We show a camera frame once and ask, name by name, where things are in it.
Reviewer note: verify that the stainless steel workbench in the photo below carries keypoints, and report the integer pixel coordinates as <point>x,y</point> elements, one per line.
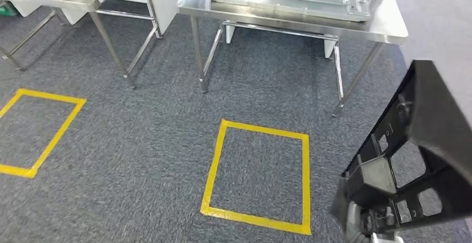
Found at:
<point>387,24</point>

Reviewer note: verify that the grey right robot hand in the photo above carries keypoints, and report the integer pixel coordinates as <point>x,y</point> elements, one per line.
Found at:
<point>354,223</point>

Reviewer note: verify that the green plastic crate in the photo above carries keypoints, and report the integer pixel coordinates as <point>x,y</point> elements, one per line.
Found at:
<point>7,10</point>

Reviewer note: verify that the black plastic frame part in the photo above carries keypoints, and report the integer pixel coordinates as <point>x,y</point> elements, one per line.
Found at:
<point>435,116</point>

